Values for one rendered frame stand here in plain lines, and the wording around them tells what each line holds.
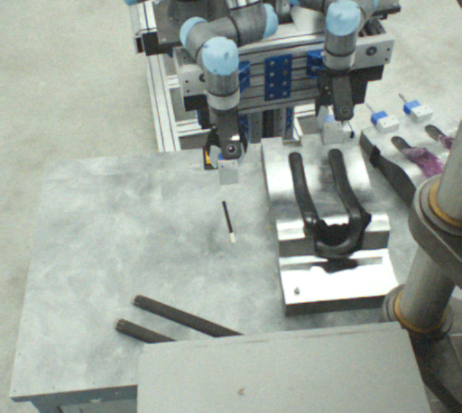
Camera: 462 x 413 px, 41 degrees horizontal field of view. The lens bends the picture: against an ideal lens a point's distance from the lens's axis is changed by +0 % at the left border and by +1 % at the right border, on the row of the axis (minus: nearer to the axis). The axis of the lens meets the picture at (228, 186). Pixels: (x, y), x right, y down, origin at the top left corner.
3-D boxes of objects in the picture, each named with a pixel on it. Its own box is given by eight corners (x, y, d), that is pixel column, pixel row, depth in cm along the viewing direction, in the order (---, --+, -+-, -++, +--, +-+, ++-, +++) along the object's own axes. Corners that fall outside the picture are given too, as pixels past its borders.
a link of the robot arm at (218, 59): (226, 29, 134) (244, 50, 129) (228, 68, 142) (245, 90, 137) (193, 40, 132) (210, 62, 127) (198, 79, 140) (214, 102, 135)
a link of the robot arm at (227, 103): (240, 96, 136) (204, 98, 136) (241, 111, 140) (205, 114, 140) (237, 74, 141) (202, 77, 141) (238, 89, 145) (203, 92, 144)
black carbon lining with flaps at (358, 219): (285, 158, 168) (286, 133, 160) (344, 152, 168) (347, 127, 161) (305, 264, 145) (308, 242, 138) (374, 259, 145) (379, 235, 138)
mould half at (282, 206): (261, 160, 177) (261, 126, 166) (351, 152, 177) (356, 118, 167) (285, 316, 144) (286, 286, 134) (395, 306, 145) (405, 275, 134)
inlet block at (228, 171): (216, 148, 166) (215, 134, 162) (235, 147, 166) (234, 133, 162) (219, 185, 158) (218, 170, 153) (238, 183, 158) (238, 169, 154)
